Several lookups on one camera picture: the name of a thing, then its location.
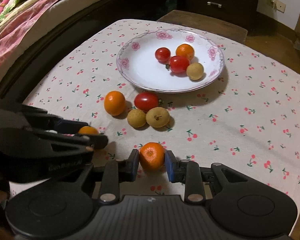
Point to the cherry print tablecloth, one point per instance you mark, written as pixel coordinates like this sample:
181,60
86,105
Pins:
248,119

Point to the large brown longan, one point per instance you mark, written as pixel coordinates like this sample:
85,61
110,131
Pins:
158,117

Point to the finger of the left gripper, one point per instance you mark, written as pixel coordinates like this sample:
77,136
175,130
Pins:
62,142
49,122

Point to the small round red tomato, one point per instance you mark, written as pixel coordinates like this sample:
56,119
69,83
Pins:
162,54

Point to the white floral plate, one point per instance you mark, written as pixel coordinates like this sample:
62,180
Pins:
136,61

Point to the large orange tangerine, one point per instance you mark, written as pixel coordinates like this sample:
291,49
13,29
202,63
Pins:
152,156

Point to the white wall outlet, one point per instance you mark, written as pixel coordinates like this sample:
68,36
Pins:
277,5

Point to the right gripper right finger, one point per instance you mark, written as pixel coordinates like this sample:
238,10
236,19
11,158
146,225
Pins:
188,173

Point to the pink floral blanket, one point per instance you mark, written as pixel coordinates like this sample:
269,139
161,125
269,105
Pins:
16,19

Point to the oval red tomato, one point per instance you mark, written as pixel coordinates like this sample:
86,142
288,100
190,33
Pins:
177,64

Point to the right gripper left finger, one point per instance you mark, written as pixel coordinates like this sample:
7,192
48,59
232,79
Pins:
113,174

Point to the beige mattress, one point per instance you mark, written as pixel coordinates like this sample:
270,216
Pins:
55,15

